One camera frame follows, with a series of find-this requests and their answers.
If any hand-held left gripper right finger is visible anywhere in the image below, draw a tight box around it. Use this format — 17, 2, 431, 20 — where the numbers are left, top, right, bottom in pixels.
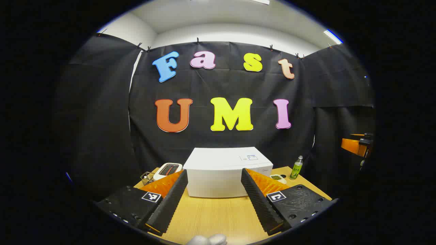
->
241, 168, 339, 236

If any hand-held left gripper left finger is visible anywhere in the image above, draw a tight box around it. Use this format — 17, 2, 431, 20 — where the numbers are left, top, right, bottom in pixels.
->
95, 169, 189, 236

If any white microwave oven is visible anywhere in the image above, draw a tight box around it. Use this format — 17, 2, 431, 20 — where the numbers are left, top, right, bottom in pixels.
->
183, 147, 274, 198

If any white toaster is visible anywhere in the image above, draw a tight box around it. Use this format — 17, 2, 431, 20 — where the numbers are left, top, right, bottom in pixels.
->
153, 163, 183, 181

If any green drink bottle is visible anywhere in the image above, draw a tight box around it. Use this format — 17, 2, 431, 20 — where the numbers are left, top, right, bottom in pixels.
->
290, 156, 303, 180

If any ceiling light panel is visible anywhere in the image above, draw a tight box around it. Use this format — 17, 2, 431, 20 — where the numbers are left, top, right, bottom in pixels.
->
324, 30, 343, 45

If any small wire basket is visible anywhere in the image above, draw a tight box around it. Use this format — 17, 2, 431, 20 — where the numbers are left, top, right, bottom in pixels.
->
140, 171, 155, 186

